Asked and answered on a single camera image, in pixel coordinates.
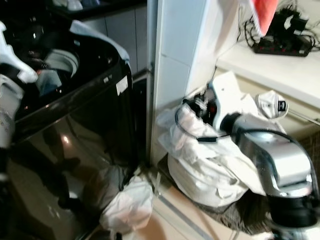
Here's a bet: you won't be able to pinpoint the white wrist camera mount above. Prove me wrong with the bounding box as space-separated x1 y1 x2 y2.
211 70 247 132
0 22 28 83

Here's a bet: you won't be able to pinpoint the white shelf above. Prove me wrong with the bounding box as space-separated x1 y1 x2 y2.
215 42 320 126

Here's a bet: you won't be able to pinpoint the tangled black power cables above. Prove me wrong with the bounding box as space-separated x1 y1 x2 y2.
237 2 318 47

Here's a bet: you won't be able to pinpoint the pale bluish cloth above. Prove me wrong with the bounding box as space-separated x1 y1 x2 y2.
69 20 129 65

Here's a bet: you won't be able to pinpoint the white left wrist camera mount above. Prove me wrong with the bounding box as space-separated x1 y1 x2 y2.
0 22 28 83

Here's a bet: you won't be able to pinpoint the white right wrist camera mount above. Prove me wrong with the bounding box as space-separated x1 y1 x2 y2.
211 70 247 132

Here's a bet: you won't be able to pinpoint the red hanging cloth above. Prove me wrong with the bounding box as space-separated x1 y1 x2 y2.
249 0 280 37

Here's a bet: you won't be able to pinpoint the dark woven laundry basket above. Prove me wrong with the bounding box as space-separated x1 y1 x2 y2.
156 154 276 237

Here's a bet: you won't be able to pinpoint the white cloth with black label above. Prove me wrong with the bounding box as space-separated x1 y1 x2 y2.
255 90 290 121

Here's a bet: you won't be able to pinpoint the grey cabinet front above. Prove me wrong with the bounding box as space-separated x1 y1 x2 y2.
84 5 151 76

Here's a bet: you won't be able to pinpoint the black power strip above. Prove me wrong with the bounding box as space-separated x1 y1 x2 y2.
252 39 314 57

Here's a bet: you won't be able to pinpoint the black top-loading washing machine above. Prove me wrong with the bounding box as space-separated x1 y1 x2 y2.
0 20 137 240

